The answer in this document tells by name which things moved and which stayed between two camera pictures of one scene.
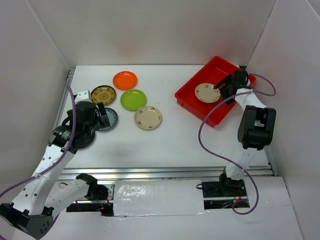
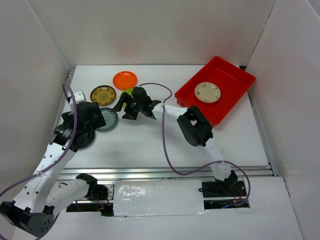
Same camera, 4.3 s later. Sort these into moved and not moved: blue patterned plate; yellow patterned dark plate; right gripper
Moved: right gripper
Not moved: blue patterned plate; yellow patterned dark plate
